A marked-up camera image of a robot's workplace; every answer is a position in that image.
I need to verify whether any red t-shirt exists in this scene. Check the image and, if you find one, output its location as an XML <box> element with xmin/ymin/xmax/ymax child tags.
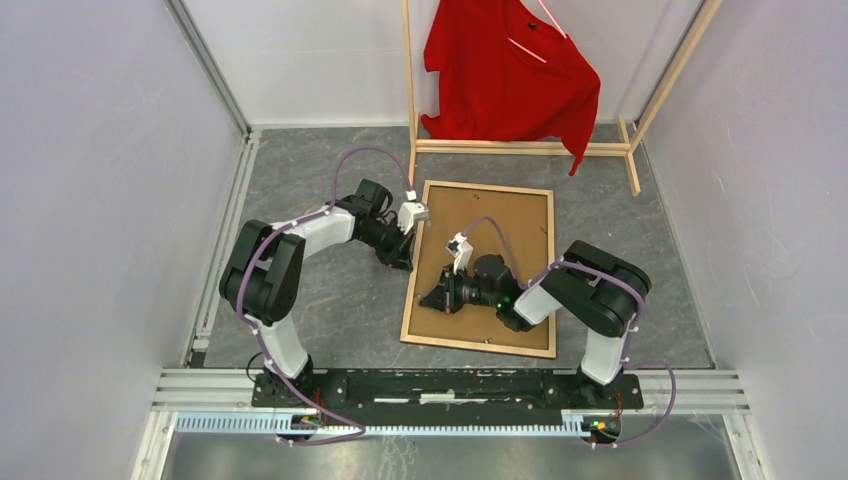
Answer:
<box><xmin>422</xmin><ymin>0</ymin><xmax>601</xmax><ymax>174</ymax></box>

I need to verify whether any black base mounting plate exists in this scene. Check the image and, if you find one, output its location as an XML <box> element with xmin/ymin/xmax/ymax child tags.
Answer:
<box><xmin>293</xmin><ymin>368</ymin><xmax>645</xmax><ymax>428</ymax></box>

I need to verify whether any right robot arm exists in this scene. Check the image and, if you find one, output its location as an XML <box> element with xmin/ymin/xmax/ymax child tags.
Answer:
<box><xmin>419</xmin><ymin>234</ymin><xmax>651</xmax><ymax>408</ymax></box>

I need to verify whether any wooden picture frame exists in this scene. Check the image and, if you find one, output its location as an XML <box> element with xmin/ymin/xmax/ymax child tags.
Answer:
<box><xmin>399</xmin><ymin>180</ymin><xmax>556</xmax><ymax>360</ymax></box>

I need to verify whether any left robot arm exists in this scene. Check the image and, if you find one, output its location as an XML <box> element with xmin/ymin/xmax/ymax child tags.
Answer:
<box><xmin>219</xmin><ymin>180</ymin><xmax>429</xmax><ymax>408</ymax></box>

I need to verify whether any brown backing board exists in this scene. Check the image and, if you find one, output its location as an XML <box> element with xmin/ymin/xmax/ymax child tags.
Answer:
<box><xmin>407</xmin><ymin>186</ymin><xmax>550</xmax><ymax>346</ymax></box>

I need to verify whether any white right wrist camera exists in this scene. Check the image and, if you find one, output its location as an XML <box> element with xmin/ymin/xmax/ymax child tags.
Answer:
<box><xmin>445</xmin><ymin>232</ymin><xmax>473</xmax><ymax>273</ymax></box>

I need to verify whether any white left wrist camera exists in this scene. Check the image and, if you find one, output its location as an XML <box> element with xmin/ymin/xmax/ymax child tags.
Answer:
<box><xmin>397</xmin><ymin>190</ymin><xmax>430</xmax><ymax>234</ymax></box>

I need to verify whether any pink clothes hanger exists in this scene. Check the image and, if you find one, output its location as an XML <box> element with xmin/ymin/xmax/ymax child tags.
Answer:
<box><xmin>504</xmin><ymin>1</ymin><xmax>571</xmax><ymax>66</ymax></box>

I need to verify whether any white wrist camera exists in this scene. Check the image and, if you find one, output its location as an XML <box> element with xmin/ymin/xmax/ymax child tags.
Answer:
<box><xmin>445</xmin><ymin>232</ymin><xmax>473</xmax><ymax>273</ymax></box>
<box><xmin>397</xmin><ymin>190</ymin><xmax>430</xmax><ymax>234</ymax></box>

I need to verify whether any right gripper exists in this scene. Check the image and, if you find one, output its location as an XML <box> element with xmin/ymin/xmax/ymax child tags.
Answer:
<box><xmin>418</xmin><ymin>263</ymin><xmax>500</xmax><ymax>315</ymax></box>

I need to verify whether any wooden clothes rack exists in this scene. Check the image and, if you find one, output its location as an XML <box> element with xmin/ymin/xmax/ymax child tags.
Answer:
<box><xmin>400</xmin><ymin>0</ymin><xmax>723</xmax><ymax>196</ymax></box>

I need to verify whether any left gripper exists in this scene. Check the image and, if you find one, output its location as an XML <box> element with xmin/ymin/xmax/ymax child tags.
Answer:
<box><xmin>358</xmin><ymin>219</ymin><xmax>417</xmax><ymax>275</ymax></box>

